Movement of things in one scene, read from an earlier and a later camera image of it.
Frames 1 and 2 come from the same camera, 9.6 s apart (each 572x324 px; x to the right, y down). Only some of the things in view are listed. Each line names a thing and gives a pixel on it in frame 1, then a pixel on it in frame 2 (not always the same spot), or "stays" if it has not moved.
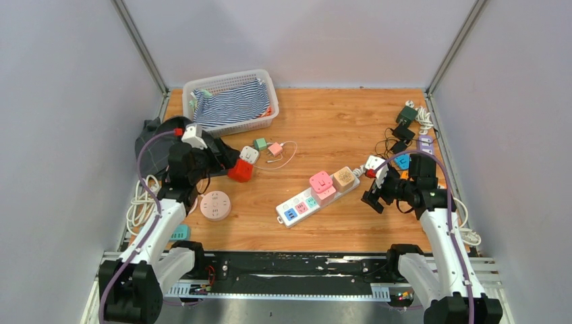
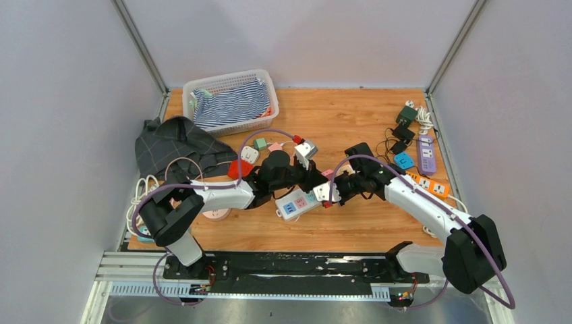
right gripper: x=372 y=196 -> x=336 y=181
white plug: x=249 y=154 stays
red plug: x=242 y=172 stays
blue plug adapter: x=403 y=160 stays
